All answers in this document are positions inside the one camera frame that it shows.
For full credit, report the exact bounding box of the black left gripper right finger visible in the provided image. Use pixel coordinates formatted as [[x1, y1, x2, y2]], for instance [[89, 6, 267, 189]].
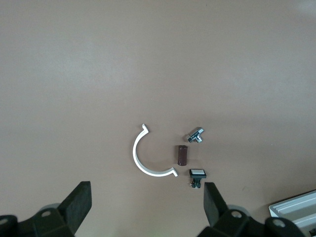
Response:
[[197, 182, 267, 237]]

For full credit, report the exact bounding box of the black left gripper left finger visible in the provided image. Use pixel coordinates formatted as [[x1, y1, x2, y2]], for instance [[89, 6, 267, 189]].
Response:
[[17, 181, 92, 237]]

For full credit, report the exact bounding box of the white square push button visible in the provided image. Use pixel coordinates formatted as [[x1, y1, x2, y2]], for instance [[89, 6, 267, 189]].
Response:
[[187, 168, 207, 190]]

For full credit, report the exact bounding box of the white drawer cabinet housing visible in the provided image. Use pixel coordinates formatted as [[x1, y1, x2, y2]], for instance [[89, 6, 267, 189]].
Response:
[[268, 189, 316, 237]]

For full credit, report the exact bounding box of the brown ribbed cylinder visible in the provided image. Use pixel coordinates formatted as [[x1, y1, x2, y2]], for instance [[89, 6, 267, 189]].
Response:
[[175, 145, 189, 166]]

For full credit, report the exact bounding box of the chrome metal tee fitting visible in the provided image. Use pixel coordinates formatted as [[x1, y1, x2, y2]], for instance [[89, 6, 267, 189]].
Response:
[[185, 126, 205, 144]]

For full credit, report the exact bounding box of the white half-ring pipe clamp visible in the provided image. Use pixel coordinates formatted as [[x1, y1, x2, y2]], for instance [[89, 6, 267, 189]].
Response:
[[132, 123, 179, 177]]

